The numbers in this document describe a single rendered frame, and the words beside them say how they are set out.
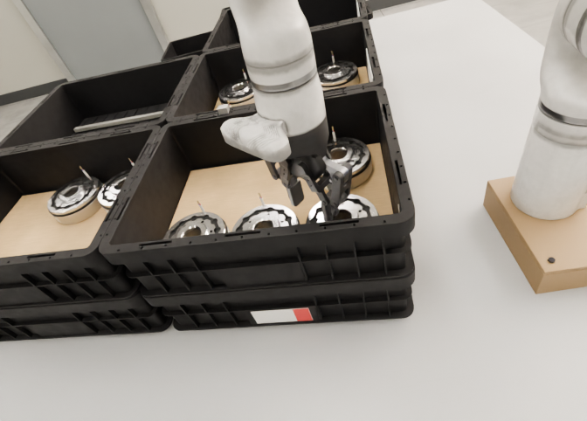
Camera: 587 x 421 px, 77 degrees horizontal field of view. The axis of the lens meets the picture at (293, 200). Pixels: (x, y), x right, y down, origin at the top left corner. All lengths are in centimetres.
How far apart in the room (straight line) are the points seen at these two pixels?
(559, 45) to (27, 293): 80
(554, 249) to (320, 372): 38
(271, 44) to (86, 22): 368
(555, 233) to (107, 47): 380
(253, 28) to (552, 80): 37
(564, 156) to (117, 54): 378
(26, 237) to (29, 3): 341
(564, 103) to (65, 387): 83
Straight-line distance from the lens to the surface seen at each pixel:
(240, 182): 68
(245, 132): 39
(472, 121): 96
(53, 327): 80
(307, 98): 39
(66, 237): 79
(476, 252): 69
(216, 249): 46
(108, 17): 392
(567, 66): 57
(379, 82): 66
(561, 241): 66
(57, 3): 405
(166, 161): 69
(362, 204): 54
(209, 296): 56
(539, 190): 64
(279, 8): 39
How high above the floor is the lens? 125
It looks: 43 degrees down
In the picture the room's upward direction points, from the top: 18 degrees counter-clockwise
